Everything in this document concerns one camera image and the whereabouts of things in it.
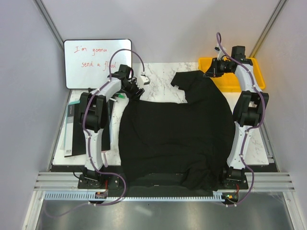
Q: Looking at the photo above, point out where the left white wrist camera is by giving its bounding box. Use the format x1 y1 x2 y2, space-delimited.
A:
137 75 151 87

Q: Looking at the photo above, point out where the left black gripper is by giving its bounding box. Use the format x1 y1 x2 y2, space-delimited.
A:
122 79 144 103

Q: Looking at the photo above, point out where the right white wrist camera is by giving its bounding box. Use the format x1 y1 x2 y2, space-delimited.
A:
214 46 224 60

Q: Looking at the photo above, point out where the teal and white packaging board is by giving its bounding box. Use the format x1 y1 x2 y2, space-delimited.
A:
64 100 85 158

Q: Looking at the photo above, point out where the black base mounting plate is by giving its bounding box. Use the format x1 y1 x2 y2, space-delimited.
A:
78 164 248 196

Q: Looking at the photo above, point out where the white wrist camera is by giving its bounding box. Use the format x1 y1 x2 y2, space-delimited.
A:
137 75 151 87
214 46 224 60

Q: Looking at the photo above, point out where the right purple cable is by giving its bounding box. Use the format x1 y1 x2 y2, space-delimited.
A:
215 32 263 207

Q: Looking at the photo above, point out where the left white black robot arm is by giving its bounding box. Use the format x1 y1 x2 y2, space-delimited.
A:
78 65 151 188

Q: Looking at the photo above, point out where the white slotted cable duct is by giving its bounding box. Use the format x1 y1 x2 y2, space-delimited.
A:
44 190 239 201

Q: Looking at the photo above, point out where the aluminium frame rail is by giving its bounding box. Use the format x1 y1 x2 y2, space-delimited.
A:
34 172 295 192

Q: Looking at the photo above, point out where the white whiteboard with red writing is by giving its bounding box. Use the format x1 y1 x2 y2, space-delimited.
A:
64 39 132 90

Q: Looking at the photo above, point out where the yellow plastic bin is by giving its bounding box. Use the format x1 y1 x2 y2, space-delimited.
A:
198 57 266 92

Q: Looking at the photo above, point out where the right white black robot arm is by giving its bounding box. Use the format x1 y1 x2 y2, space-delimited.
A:
204 45 269 189

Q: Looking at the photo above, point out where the black long sleeve shirt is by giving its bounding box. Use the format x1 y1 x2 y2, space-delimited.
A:
118 70 235 191

